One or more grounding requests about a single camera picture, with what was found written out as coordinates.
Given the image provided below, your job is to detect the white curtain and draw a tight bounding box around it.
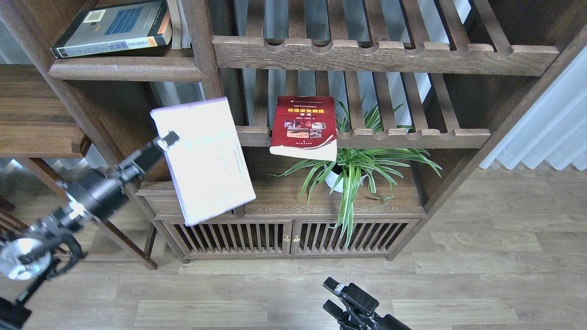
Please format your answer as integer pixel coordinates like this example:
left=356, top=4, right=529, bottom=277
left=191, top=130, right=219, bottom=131
left=480, top=49, right=587, bottom=171

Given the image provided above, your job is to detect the white plant pot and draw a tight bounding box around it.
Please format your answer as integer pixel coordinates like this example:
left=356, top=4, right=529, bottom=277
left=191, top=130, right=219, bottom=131
left=323, top=163, right=367, bottom=194

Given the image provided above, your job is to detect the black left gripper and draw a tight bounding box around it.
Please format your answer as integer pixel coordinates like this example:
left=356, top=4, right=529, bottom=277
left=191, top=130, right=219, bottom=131
left=60, top=131, right=180, bottom=223

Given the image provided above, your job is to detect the wooden side table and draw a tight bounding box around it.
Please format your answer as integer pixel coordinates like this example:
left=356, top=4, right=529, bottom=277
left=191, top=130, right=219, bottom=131
left=0, top=64, right=158, bottom=270

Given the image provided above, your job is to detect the red cover book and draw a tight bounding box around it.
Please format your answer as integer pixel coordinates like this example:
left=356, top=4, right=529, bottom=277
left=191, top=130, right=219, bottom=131
left=270, top=96, right=338, bottom=161

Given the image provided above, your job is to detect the white cover book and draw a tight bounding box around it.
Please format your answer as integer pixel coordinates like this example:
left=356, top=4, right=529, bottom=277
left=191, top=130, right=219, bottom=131
left=151, top=97, right=256, bottom=226

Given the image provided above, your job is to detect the green spider plant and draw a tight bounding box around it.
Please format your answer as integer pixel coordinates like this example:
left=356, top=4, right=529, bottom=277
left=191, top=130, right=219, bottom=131
left=282, top=118, right=441, bottom=243

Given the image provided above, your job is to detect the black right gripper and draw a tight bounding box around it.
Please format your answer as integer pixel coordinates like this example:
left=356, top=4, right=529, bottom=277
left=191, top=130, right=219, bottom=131
left=323, top=277, right=411, bottom=330

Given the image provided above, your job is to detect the large wooden bookshelf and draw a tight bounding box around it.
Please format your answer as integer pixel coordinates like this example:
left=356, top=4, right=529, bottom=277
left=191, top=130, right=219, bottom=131
left=1, top=0, right=586, bottom=263

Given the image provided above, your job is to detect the green grey cover book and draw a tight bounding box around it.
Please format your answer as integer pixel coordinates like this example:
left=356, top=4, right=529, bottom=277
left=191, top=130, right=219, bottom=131
left=51, top=0, right=172, bottom=59

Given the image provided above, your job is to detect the beige upright book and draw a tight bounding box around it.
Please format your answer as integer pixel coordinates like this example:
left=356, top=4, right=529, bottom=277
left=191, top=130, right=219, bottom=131
left=167, top=0, right=182, bottom=50

